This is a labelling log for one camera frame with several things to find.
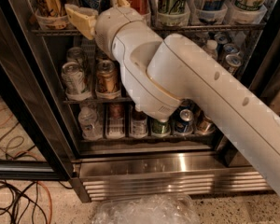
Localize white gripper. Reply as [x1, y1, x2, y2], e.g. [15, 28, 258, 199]
[64, 0, 146, 60]

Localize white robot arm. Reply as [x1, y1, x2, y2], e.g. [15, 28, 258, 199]
[65, 0, 280, 197]

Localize gold can top shelf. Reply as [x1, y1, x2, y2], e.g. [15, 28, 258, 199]
[35, 0, 68, 30]

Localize gold can shelf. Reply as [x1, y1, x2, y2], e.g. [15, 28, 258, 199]
[96, 60, 119, 99]
[196, 114, 215, 135]
[35, 0, 68, 30]

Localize silver can middle shelf back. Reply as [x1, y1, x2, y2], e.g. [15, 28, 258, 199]
[66, 47, 87, 66]

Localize silver can shelf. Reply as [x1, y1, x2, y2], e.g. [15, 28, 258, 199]
[66, 47, 87, 66]
[62, 62, 91, 101]

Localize green can top shelf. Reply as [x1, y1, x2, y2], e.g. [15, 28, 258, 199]
[157, 0, 187, 26]

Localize green can shelf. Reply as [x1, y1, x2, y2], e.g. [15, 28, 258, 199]
[151, 119, 170, 137]
[157, 0, 187, 26]

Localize gold can middle shelf front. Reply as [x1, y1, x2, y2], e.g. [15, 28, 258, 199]
[96, 60, 119, 99]

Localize silver can middle shelf front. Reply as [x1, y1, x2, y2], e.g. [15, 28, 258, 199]
[62, 62, 91, 101]

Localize red can bottom shelf back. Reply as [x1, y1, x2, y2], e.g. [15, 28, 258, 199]
[108, 103, 124, 119]

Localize stainless steel fridge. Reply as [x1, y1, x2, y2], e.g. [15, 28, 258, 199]
[0, 0, 280, 203]

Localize red bull can top shelf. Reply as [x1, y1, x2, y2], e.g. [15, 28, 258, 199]
[194, 0, 225, 24]

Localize clear water bottle middle shelf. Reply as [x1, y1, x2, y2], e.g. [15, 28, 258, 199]
[203, 39, 217, 60]

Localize water bottle bottom shelf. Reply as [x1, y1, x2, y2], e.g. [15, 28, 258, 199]
[78, 106, 102, 141]

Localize brown tea bottle bottom shelf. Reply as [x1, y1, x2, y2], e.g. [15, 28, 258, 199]
[130, 108, 147, 138]

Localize green can bottom shelf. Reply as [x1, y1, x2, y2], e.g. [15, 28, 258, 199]
[151, 119, 170, 137]

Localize blue pepsi can bottom shelf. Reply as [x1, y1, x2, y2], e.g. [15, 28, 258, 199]
[175, 109, 194, 135]

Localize silver blue can middle front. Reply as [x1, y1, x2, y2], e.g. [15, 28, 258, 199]
[223, 54, 242, 75]

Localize glass fridge door left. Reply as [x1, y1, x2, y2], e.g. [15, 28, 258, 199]
[0, 0, 73, 180]

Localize gold can bottom shelf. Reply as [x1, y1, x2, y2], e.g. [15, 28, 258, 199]
[196, 114, 215, 135]

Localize clear plastic bag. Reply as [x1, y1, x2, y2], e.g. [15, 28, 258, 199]
[91, 194, 201, 224]

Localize black and orange floor cables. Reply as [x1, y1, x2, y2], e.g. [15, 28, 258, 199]
[0, 105, 73, 224]

